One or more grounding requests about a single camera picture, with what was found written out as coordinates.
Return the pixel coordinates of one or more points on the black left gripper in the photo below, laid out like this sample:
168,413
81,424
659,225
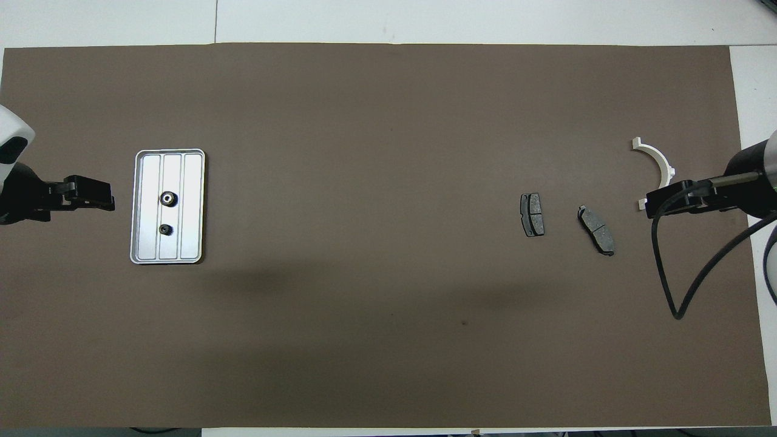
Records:
45,195

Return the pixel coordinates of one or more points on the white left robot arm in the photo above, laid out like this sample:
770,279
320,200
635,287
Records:
9,130

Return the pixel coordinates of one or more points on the brown table mat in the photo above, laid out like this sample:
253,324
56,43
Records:
364,243

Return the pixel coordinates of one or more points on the rectangular grey brake pad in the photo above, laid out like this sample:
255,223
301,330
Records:
533,215

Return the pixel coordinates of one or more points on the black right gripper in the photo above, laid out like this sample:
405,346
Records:
710,199

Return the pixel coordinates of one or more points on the silver metal tray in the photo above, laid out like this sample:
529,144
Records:
191,212

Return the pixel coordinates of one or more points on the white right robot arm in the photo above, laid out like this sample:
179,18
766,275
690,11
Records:
753,182

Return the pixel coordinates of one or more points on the curved grey brake pad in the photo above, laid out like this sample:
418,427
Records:
596,230

